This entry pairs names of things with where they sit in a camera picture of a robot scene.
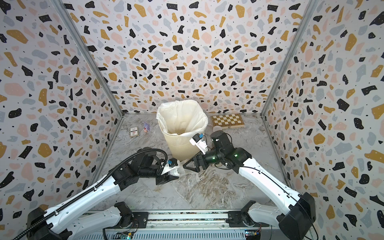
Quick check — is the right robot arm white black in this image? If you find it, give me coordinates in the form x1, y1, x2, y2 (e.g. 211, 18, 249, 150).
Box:
183, 131, 316, 240

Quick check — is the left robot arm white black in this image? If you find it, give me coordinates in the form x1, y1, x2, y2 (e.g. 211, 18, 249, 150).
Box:
16, 147, 179, 240

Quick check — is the cream ribbed trash bin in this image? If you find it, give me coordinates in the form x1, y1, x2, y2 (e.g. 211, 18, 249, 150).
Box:
161, 127, 206, 162

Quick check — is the wooden folding chess board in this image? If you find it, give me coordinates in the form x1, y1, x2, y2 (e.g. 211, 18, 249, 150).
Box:
211, 114, 245, 129

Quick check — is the small playing card box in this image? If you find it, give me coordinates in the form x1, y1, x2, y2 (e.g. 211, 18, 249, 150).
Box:
129, 127, 139, 138

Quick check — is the small purple pink bottle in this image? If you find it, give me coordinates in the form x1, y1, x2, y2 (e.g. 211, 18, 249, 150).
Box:
143, 122, 150, 133

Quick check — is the white plastic bin liner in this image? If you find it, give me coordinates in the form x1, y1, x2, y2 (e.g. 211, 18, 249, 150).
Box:
156, 100, 209, 138

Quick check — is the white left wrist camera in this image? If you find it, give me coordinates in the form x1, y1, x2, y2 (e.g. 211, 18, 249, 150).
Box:
161, 158, 181, 177

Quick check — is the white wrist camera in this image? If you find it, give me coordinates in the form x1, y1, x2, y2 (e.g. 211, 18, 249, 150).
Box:
190, 133, 208, 155
161, 158, 181, 177

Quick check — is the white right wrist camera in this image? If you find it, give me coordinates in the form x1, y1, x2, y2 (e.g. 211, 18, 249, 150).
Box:
190, 133, 208, 155

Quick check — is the black corrugated cable conduit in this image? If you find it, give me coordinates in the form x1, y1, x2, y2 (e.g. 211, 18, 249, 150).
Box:
11, 148, 169, 240

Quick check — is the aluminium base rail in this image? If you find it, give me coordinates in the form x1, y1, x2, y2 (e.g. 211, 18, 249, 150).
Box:
64, 206, 312, 240

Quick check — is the aluminium corner post right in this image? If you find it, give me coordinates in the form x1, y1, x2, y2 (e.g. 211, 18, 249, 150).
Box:
261, 0, 319, 118

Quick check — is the aluminium corner post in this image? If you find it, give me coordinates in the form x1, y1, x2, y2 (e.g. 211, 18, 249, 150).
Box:
261, 0, 319, 118
51, 0, 124, 118

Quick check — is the aluminium corner post left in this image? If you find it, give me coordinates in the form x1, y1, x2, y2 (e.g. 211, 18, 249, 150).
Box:
51, 0, 124, 118

